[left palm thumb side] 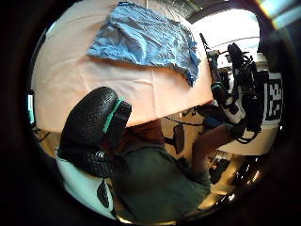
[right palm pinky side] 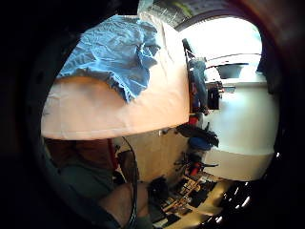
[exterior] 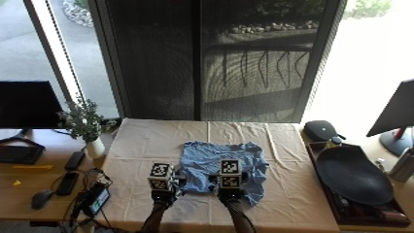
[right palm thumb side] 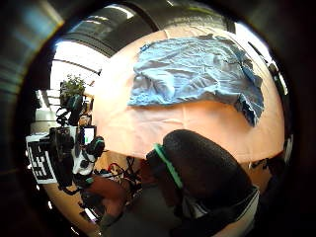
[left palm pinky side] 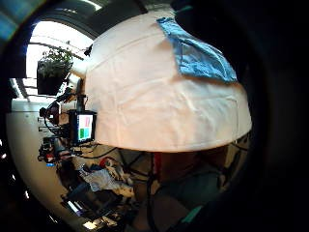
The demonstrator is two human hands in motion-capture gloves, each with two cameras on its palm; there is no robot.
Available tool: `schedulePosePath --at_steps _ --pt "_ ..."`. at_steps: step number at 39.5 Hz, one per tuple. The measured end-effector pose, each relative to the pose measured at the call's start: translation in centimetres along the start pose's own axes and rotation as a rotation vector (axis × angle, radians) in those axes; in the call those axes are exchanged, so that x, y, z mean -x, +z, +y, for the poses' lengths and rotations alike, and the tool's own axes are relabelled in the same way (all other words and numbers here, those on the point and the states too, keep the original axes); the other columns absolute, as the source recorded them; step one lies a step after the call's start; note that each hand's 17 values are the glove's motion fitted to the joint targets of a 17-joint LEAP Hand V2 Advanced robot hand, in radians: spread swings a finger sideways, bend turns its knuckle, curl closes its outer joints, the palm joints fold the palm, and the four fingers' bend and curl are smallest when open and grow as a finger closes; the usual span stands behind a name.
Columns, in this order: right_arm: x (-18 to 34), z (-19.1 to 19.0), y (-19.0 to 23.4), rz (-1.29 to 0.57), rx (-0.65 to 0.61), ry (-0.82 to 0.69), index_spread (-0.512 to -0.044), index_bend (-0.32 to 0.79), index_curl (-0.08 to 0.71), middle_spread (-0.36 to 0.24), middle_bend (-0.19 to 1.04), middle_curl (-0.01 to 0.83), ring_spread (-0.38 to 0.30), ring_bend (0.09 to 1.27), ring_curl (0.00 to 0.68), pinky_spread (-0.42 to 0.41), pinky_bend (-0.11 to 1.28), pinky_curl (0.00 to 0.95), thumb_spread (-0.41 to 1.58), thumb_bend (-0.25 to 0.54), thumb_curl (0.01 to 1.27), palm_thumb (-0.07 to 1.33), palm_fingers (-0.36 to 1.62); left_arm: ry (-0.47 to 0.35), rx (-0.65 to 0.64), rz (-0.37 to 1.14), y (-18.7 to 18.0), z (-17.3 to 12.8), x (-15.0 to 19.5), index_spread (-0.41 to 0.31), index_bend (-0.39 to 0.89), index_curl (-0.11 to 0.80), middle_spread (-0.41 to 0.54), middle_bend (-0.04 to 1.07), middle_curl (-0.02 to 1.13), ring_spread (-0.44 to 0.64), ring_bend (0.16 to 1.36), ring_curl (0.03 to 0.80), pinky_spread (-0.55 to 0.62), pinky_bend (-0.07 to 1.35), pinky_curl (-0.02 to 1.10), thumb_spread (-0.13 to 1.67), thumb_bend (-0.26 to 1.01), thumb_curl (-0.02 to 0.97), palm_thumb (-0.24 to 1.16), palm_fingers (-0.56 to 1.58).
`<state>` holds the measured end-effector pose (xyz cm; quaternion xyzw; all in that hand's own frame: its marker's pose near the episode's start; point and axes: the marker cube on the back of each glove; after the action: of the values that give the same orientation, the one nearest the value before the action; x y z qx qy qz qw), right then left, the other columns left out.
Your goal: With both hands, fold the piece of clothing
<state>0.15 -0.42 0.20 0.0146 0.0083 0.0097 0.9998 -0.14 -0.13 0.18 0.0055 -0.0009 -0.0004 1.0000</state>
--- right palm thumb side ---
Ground green potted plant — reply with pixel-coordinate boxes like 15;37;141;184
59;74;88;100

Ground white marker cube left glove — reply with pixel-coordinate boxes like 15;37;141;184
25;132;59;186

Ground peach tablecloth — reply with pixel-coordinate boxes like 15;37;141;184
90;24;286;166

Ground the person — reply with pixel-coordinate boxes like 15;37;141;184
98;157;187;237

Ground blue cloth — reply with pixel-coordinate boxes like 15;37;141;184
126;34;266;128

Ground black and red cables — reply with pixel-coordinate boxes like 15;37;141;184
98;155;147;189

